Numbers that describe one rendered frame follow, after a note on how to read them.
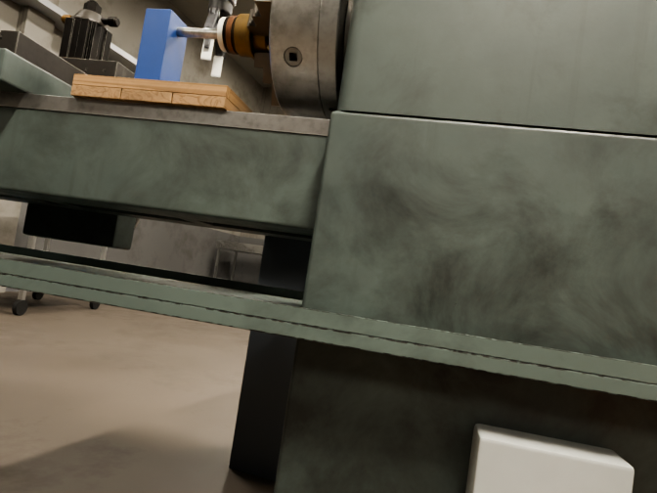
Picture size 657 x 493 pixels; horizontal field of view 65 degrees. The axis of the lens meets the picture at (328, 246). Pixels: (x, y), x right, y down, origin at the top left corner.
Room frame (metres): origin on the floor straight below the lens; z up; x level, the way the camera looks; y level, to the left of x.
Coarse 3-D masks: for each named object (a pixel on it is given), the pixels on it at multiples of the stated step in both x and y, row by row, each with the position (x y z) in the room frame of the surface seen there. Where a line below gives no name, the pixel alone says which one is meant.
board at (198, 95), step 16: (80, 80) 0.91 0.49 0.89; (96, 80) 0.91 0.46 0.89; (112, 80) 0.90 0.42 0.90; (128, 80) 0.89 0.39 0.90; (144, 80) 0.89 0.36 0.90; (160, 80) 0.88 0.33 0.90; (80, 96) 0.91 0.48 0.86; (96, 96) 0.90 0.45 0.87; (112, 96) 0.90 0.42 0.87; (128, 96) 0.89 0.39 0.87; (144, 96) 0.89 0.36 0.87; (160, 96) 0.88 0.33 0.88; (176, 96) 0.87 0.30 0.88; (192, 96) 0.87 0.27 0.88; (208, 96) 0.86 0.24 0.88; (224, 96) 0.86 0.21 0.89
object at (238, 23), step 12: (228, 24) 1.01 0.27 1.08; (240, 24) 1.00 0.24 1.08; (228, 36) 1.02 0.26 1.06; (240, 36) 1.01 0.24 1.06; (252, 36) 1.01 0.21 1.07; (264, 36) 1.01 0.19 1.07; (228, 48) 1.04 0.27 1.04; (240, 48) 1.02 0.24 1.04; (252, 48) 1.02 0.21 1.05; (264, 48) 1.02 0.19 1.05
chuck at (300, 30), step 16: (272, 0) 0.87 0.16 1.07; (288, 0) 0.86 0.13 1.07; (304, 0) 0.86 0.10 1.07; (320, 0) 0.85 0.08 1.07; (272, 16) 0.87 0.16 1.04; (288, 16) 0.87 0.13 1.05; (304, 16) 0.86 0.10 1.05; (272, 32) 0.88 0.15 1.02; (288, 32) 0.87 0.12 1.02; (304, 32) 0.87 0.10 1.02; (272, 48) 0.89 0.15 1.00; (304, 48) 0.88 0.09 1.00; (272, 64) 0.91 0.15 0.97; (304, 64) 0.89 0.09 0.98; (288, 80) 0.92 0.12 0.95; (304, 80) 0.92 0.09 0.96; (288, 96) 0.96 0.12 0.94; (304, 96) 0.95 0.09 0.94; (320, 96) 0.94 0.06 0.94; (288, 112) 1.02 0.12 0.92; (304, 112) 1.00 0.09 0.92; (320, 112) 0.99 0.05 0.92
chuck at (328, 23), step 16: (336, 0) 0.85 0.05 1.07; (320, 16) 0.85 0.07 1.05; (336, 16) 0.85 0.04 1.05; (320, 32) 0.86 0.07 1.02; (336, 32) 0.85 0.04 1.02; (320, 48) 0.87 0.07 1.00; (336, 48) 0.87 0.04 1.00; (320, 64) 0.89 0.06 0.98; (336, 64) 0.88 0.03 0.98; (320, 80) 0.91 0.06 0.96; (336, 80) 0.90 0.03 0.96; (336, 96) 0.93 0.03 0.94
